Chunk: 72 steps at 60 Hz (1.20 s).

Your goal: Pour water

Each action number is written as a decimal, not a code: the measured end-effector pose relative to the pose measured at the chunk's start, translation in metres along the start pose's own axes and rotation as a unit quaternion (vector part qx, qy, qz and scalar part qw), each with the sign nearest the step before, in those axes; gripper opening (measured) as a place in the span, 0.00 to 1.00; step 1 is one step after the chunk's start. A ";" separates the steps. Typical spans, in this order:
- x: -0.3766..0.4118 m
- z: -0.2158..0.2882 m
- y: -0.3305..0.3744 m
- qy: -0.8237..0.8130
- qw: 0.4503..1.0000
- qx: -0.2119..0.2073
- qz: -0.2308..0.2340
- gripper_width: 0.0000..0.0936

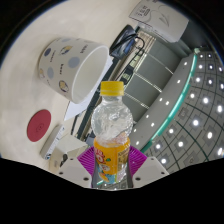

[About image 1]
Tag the white cardboard box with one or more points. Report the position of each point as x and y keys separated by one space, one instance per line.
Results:
x=160 y=18

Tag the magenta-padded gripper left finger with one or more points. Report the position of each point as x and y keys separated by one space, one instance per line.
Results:
x=71 y=168

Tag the white dotted paper cup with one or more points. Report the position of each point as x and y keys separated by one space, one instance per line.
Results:
x=63 y=66

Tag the flat round red coaster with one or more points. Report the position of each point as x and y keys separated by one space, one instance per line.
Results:
x=39 y=126

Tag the clear yellow-capped drink bottle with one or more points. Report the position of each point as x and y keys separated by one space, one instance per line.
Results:
x=111 y=156

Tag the ceiling lights group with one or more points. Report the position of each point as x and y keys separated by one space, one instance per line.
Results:
x=205 y=100

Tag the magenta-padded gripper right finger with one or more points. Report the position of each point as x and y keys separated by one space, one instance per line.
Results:
x=151 y=170

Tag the white printed paper sheet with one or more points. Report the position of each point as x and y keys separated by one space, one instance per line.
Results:
x=78 y=108

